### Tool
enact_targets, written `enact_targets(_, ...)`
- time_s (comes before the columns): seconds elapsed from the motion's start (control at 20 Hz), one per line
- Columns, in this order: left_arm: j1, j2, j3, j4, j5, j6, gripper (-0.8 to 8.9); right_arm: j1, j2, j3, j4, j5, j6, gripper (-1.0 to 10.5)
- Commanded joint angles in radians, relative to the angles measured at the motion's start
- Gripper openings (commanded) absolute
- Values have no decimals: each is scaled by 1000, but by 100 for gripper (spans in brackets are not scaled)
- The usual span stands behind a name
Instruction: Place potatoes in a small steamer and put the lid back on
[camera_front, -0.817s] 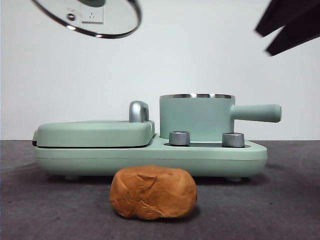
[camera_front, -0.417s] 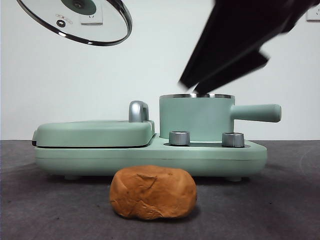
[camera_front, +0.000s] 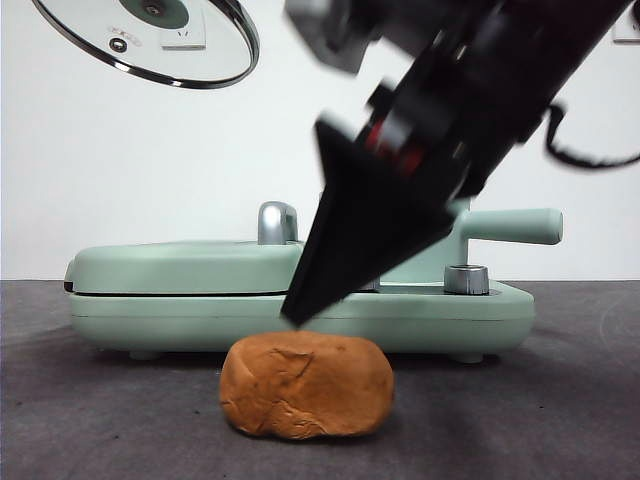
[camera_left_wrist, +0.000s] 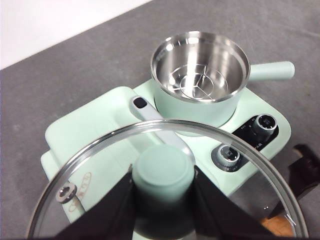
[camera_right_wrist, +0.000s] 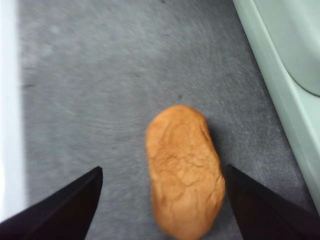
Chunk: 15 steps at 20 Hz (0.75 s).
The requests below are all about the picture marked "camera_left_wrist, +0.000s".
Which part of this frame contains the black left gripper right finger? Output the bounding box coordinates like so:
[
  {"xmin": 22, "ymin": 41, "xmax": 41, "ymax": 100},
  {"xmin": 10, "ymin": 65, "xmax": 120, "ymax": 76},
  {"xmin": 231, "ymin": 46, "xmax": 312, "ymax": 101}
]
[{"xmin": 193, "ymin": 164, "xmax": 273, "ymax": 240}]

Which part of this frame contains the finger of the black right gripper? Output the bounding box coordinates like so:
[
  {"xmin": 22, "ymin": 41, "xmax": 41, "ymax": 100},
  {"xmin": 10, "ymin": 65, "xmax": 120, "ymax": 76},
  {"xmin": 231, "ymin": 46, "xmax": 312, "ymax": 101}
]
[
  {"xmin": 287, "ymin": 157, "xmax": 320, "ymax": 200},
  {"xmin": 292, "ymin": 143, "xmax": 320, "ymax": 163}
]

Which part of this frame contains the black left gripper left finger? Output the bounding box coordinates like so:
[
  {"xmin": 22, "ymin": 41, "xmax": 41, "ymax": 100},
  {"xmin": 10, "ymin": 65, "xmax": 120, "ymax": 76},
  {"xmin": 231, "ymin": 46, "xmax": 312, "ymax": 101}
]
[{"xmin": 56, "ymin": 163, "xmax": 137, "ymax": 240}]

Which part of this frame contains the glass lid with green knob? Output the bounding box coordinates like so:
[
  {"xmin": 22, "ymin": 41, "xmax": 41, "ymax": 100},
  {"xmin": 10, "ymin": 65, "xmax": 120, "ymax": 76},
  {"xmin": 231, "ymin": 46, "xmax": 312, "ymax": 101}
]
[{"xmin": 26, "ymin": 118, "xmax": 310, "ymax": 240}]

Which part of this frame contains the mint green steamer pot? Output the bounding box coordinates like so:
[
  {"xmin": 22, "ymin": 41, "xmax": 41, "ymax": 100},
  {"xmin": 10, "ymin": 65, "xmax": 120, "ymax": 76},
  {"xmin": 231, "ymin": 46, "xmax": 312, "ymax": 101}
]
[{"xmin": 149, "ymin": 31, "xmax": 296, "ymax": 137}]

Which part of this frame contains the silver control knob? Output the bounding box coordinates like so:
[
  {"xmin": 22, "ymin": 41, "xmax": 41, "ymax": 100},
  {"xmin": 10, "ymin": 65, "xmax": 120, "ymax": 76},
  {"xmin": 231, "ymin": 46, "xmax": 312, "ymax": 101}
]
[
  {"xmin": 253, "ymin": 114, "xmax": 277, "ymax": 135},
  {"xmin": 216, "ymin": 146, "xmax": 241, "ymax": 168}
]

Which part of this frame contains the mint green cooker base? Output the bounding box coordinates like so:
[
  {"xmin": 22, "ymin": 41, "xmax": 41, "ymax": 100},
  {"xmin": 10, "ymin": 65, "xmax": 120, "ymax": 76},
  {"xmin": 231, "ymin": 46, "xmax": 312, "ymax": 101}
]
[{"xmin": 39, "ymin": 82, "xmax": 293, "ymax": 240}]

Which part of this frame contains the silver griddle cover handle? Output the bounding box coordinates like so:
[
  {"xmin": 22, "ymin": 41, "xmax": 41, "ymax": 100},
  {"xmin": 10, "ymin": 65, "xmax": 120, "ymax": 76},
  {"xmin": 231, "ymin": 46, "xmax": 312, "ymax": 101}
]
[{"xmin": 128, "ymin": 96, "xmax": 185, "ymax": 151}]

